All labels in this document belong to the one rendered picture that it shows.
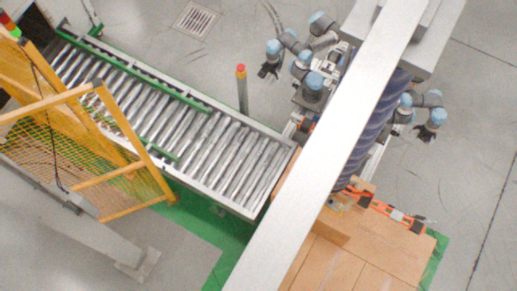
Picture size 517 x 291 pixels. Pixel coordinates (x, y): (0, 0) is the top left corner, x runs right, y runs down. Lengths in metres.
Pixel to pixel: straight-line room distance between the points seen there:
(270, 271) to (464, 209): 3.63
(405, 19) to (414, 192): 3.23
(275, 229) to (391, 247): 2.70
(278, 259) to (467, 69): 4.29
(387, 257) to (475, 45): 2.56
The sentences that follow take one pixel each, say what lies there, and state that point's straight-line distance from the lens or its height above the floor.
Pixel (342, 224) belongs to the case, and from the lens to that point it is 3.23.
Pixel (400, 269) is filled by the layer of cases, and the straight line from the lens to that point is 3.68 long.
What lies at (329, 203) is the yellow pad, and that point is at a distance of 3.09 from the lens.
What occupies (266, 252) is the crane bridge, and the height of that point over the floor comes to 3.05.
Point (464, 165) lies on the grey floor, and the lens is 4.68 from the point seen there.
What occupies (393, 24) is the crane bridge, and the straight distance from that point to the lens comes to 1.29.
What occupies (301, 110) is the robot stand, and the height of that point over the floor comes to 0.96.
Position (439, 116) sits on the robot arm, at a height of 1.87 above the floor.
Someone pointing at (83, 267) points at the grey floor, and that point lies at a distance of 4.36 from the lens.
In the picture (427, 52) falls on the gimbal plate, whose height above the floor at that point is 2.88.
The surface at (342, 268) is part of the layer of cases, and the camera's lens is 3.59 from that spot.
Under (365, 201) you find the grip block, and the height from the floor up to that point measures 1.20.
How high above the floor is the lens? 4.06
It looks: 69 degrees down
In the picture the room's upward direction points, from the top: 2 degrees counter-clockwise
